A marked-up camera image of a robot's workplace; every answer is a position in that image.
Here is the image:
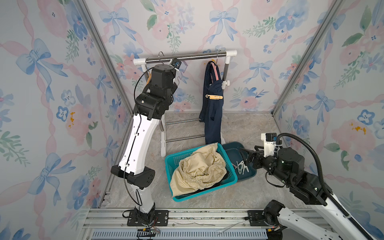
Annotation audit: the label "white clothespin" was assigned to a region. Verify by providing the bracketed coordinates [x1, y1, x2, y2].
[239, 165, 249, 175]
[237, 161, 245, 175]

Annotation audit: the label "beige shorts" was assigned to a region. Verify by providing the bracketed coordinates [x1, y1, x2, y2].
[170, 143, 227, 197]

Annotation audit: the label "navy blue shorts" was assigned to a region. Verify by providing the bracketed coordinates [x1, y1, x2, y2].
[199, 61, 224, 145]

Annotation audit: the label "pink clothes hanger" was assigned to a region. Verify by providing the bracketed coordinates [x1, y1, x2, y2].
[211, 53, 219, 81]

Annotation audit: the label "orange clothes hanger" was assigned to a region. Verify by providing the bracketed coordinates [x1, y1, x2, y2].
[143, 70, 152, 93]

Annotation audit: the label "black shorts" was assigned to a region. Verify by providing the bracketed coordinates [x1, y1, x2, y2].
[178, 179, 227, 198]

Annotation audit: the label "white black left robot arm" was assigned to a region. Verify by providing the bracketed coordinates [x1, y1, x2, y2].
[111, 64, 178, 224]

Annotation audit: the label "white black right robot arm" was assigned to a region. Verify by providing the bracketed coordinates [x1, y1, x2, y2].
[240, 148, 374, 240]

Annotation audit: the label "dark teal plastic bin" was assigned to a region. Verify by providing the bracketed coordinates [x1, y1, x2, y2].
[223, 142, 257, 182]

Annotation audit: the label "orange clothespin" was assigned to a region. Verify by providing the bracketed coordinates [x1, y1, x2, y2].
[206, 95, 224, 100]

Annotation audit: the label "teal perforated plastic basket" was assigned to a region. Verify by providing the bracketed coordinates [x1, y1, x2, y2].
[165, 143, 238, 202]

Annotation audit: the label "white metal clothes rack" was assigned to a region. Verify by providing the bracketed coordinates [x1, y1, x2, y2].
[133, 50, 238, 157]

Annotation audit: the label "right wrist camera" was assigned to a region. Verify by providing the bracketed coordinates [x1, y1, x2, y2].
[261, 133, 283, 158]

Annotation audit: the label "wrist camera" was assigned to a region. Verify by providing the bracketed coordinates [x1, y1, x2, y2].
[170, 58, 182, 71]
[261, 133, 283, 158]

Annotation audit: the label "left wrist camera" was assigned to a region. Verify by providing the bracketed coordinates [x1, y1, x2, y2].
[170, 58, 182, 71]

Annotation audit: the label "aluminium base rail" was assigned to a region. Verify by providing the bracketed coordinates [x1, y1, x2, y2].
[78, 209, 305, 240]

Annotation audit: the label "silver aluminium corner post left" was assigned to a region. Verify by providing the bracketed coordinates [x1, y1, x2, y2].
[74, 0, 133, 116]

